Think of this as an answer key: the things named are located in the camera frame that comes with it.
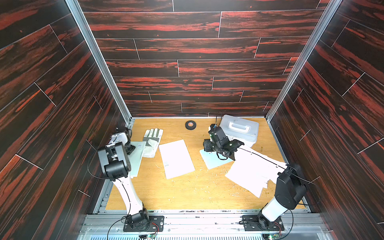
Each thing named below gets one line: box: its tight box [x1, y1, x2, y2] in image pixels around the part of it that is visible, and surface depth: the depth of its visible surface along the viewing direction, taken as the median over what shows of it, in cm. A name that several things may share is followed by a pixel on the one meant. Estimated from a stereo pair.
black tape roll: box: [185, 120, 197, 131], surface depth 117 cm
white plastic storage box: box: [220, 114, 259, 148], surface depth 101 cm
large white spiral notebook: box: [158, 139, 196, 180], surface depth 98 cm
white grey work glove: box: [142, 128, 164, 158], surface depth 107 cm
